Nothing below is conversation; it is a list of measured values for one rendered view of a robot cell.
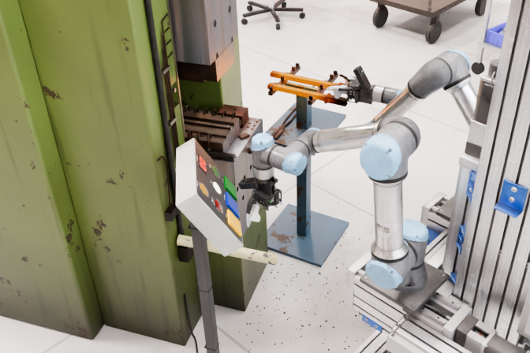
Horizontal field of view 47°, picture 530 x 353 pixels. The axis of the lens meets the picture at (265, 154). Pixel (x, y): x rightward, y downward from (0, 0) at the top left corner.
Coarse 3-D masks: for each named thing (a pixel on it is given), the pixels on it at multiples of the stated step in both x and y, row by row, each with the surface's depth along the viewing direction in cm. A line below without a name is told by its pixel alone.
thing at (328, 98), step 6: (270, 84) 295; (276, 84) 295; (276, 90) 294; (282, 90) 293; (288, 90) 291; (294, 90) 290; (300, 90) 290; (306, 90) 289; (306, 96) 288; (318, 96) 285; (324, 96) 284; (330, 96) 283; (324, 102) 284; (330, 102) 283; (336, 102) 282; (342, 102) 281
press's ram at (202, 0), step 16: (176, 0) 223; (192, 0) 221; (208, 0) 223; (224, 0) 237; (176, 16) 227; (192, 16) 224; (208, 16) 225; (224, 16) 239; (176, 32) 230; (192, 32) 228; (208, 32) 227; (224, 32) 242; (176, 48) 234; (192, 48) 232; (208, 48) 230; (224, 48) 244; (208, 64) 234
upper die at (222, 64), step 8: (232, 48) 253; (224, 56) 246; (232, 56) 254; (184, 64) 243; (192, 64) 242; (200, 64) 241; (216, 64) 239; (224, 64) 247; (232, 64) 256; (184, 72) 245; (192, 72) 244; (200, 72) 243; (208, 72) 242; (216, 72) 241; (224, 72) 248; (208, 80) 244; (216, 80) 243
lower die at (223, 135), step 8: (184, 112) 280; (192, 112) 280; (184, 120) 272; (216, 120) 271; (224, 120) 273; (232, 120) 273; (192, 128) 268; (200, 128) 268; (208, 128) 267; (216, 128) 267; (224, 128) 267; (232, 128) 268; (192, 136) 264; (216, 136) 264; (224, 136) 262; (232, 136) 269; (200, 144) 263; (216, 144) 260; (224, 144) 261
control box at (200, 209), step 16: (192, 144) 219; (176, 160) 218; (192, 160) 211; (208, 160) 224; (176, 176) 209; (192, 176) 203; (208, 176) 214; (176, 192) 202; (192, 192) 196; (208, 192) 206; (224, 192) 220; (192, 208) 197; (208, 208) 198; (224, 208) 211; (208, 224) 202; (224, 224) 203; (224, 240) 207; (240, 240) 209
